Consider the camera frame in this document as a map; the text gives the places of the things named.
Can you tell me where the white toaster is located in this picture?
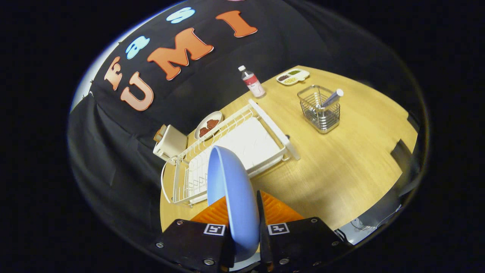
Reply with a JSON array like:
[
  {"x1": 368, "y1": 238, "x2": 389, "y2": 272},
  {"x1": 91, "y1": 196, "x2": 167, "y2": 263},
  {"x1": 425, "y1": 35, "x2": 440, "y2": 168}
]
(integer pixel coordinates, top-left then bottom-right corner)
[{"x1": 153, "y1": 125, "x2": 188, "y2": 161}]

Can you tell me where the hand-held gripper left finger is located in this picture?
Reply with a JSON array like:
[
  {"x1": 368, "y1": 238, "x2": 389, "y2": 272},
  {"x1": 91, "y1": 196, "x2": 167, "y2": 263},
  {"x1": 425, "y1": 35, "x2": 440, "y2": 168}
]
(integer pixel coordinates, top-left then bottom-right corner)
[{"x1": 153, "y1": 195, "x2": 235, "y2": 273}]

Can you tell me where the black table clamp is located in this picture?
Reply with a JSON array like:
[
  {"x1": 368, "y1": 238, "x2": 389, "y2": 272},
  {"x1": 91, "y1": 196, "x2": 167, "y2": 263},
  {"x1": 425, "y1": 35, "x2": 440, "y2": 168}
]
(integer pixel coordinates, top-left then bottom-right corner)
[
  {"x1": 390, "y1": 139, "x2": 419, "y2": 177},
  {"x1": 407, "y1": 111, "x2": 421, "y2": 131}
]

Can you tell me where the clear bottle with red label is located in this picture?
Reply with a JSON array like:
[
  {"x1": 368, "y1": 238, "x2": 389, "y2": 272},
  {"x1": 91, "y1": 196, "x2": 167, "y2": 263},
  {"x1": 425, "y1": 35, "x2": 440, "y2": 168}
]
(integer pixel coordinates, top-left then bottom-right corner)
[{"x1": 238, "y1": 65, "x2": 266, "y2": 98}]

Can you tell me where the black backdrop cloth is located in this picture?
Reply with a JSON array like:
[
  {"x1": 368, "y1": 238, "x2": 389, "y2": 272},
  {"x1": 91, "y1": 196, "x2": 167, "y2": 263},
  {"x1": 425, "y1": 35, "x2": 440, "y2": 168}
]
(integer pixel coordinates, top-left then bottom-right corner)
[{"x1": 68, "y1": 0, "x2": 429, "y2": 243}]

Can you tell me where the metal wire basket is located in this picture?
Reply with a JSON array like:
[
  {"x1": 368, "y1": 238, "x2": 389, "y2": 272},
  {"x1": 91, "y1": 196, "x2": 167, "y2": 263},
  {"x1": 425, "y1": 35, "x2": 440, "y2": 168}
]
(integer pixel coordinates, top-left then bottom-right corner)
[{"x1": 297, "y1": 85, "x2": 341, "y2": 134}]

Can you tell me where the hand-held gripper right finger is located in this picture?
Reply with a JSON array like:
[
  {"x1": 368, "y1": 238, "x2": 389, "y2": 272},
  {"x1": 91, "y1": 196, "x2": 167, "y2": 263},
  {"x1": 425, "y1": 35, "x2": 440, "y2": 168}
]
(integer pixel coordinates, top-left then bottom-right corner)
[{"x1": 256, "y1": 190, "x2": 353, "y2": 273}]

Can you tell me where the white divided condiment dish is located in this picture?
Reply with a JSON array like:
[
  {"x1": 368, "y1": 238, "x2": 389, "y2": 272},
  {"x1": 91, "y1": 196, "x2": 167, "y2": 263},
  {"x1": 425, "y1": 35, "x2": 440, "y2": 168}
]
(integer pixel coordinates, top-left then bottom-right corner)
[{"x1": 276, "y1": 68, "x2": 310, "y2": 86}]

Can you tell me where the white wire dish rack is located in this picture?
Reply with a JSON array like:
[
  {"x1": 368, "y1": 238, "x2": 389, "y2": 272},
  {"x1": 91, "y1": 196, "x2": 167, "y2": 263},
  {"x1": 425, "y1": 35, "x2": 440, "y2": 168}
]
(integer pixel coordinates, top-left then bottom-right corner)
[{"x1": 161, "y1": 99, "x2": 301, "y2": 208}]

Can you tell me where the grey spoon with white end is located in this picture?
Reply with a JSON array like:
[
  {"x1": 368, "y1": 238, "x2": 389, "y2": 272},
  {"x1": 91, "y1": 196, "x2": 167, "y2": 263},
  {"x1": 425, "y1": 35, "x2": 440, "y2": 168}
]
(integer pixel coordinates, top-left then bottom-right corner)
[{"x1": 320, "y1": 89, "x2": 344, "y2": 108}]

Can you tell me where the blue plate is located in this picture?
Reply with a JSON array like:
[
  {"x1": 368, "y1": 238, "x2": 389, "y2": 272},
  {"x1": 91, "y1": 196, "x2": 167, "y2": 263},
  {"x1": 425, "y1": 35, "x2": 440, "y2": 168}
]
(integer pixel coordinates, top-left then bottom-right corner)
[{"x1": 207, "y1": 145, "x2": 261, "y2": 263}]

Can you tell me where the beige round plate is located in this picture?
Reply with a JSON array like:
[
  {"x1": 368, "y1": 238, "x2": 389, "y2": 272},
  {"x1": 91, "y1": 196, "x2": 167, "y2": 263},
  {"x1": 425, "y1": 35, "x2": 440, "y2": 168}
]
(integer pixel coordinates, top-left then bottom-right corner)
[{"x1": 194, "y1": 111, "x2": 223, "y2": 140}]

